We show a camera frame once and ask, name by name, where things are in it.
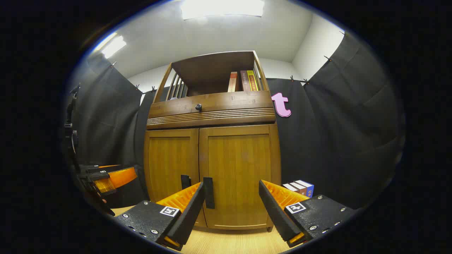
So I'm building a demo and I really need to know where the reddish brown thick book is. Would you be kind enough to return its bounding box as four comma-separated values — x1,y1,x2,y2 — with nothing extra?
289,182,307,196

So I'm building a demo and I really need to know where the yellow shelf book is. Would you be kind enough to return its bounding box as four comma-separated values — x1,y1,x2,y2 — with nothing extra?
246,70,259,91

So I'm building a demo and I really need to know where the rectangular ceiling light panel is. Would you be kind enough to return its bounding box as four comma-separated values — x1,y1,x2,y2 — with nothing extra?
181,0,265,20
101,35,127,59

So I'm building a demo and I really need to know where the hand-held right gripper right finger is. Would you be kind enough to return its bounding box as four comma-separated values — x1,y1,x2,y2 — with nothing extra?
259,180,357,248

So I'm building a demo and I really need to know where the blue thick book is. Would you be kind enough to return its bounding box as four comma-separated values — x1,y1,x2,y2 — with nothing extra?
295,180,315,198

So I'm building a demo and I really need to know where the wooden double-door shoe cabinet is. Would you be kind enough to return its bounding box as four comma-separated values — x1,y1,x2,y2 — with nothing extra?
144,50,282,232

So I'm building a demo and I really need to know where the dark brown shelf book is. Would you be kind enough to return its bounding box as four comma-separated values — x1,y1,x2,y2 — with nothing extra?
240,70,252,92

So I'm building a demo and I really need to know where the black backdrop cloth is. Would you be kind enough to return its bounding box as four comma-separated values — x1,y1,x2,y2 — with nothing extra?
69,32,405,210

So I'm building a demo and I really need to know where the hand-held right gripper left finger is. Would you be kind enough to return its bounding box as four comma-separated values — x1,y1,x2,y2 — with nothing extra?
115,182,206,252

